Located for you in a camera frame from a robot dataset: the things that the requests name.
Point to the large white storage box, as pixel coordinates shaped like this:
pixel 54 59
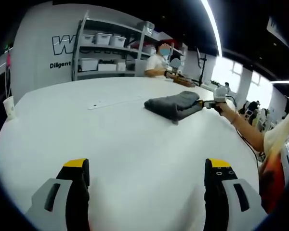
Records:
pixel 89 65

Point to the person's right hand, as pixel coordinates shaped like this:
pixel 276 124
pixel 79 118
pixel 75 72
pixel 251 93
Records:
pixel 221 108

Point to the white lidded storage box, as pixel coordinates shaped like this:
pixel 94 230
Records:
pixel 117 41
pixel 102 39
pixel 88 39

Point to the wooden tray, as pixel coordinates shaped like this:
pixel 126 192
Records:
pixel 184 82

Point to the pink tag on pole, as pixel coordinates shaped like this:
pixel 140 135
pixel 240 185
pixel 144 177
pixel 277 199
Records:
pixel 9 59

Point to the clear grey storage bin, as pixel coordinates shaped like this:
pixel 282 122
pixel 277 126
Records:
pixel 145 27

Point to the grey metal shelving rack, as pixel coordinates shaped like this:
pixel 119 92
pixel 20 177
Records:
pixel 75 60

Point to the hanging ceiling sign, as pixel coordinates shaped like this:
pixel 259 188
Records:
pixel 278 31

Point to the small white storage box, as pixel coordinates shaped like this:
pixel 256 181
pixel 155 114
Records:
pixel 121 67

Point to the white paper cup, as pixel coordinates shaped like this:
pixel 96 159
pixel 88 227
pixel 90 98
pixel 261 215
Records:
pixel 10 108

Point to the dark grey towel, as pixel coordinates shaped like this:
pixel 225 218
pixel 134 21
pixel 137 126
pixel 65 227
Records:
pixel 173 106

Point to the ceiling light strip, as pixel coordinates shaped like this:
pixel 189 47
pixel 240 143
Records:
pixel 213 26

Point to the low white storage box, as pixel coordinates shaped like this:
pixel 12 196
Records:
pixel 105 67

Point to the black stand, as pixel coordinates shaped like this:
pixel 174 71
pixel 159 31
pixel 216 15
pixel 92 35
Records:
pixel 203 69

